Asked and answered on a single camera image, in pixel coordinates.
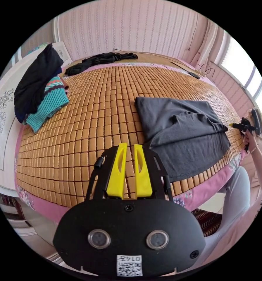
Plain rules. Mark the dark red patterned mat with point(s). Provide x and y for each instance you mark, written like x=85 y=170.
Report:
x=206 y=221

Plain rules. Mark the pile of clothes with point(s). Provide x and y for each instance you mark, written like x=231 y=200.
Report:
x=37 y=87

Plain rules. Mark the bed with woven mat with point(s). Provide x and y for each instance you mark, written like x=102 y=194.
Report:
x=89 y=123

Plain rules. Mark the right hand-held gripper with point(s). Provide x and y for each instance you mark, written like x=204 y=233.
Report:
x=245 y=127

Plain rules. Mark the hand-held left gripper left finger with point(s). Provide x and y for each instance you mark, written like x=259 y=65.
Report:
x=117 y=175

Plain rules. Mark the window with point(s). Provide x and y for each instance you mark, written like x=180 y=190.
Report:
x=236 y=63

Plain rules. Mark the black garment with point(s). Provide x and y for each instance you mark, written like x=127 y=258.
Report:
x=100 y=60

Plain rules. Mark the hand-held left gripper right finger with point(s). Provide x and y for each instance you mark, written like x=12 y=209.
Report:
x=143 y=177

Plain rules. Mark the person's right hand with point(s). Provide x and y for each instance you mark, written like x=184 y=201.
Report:
x=249 y=141

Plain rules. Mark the person's body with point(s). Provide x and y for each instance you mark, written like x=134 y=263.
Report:
x=234 y=204

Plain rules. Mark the gray short sleeve shirt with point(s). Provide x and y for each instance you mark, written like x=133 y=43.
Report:
x=188 y=140

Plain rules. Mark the black remote control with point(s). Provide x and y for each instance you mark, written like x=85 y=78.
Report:
x=194 y=75

